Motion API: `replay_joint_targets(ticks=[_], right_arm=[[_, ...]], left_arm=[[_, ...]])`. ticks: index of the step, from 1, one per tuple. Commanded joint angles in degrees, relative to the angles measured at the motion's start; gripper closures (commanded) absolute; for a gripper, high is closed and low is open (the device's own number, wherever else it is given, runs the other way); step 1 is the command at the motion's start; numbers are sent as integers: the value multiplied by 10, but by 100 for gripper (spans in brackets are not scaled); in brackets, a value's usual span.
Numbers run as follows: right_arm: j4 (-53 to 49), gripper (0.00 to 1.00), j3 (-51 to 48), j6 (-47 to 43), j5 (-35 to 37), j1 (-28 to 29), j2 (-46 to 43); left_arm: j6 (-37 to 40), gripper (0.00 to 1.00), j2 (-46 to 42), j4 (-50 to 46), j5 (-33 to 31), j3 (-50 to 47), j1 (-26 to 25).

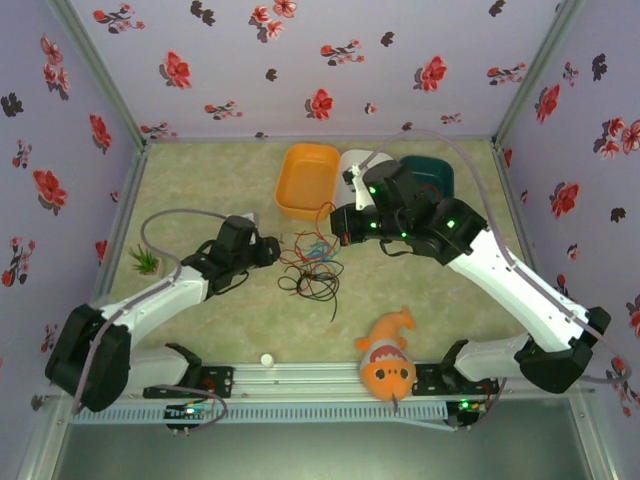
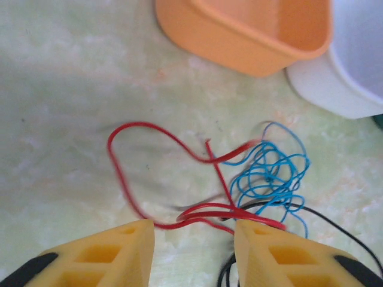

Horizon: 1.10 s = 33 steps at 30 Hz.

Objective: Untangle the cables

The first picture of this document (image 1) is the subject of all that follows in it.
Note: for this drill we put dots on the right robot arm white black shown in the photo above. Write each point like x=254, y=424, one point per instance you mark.
x=500, y=280

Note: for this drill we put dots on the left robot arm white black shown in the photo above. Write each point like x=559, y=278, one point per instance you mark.
x=150, y=300

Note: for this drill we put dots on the teal plastic bin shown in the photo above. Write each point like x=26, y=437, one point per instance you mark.
x=435, y=172

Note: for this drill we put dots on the orange plastic bin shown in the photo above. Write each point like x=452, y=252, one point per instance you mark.
x=305, y=175

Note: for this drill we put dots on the white plastic bin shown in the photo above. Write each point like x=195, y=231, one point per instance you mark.
x=352, y=159

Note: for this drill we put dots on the small green plant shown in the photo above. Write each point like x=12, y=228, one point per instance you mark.
x=145, y=260

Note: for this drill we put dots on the small white cap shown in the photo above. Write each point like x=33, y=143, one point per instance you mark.
x=267, y=360

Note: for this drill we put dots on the orange plush fish toy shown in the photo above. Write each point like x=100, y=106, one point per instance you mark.
x=387, y=360

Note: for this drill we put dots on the circuit board with leds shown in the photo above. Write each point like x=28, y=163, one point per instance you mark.
x=187, y=412
x=465, y=405

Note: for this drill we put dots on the aluminium frame floor rail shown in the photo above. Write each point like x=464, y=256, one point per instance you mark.
x=225, y=140
x=506, y=175
x=122, y=220

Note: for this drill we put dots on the aluminium mounting rail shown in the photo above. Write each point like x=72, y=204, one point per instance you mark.
x=310, y=380

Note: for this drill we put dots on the aluminium frame post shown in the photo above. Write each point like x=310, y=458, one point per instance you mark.
x=42, y=440
x=100, y=70
x=592, y=440
x=536, y=70

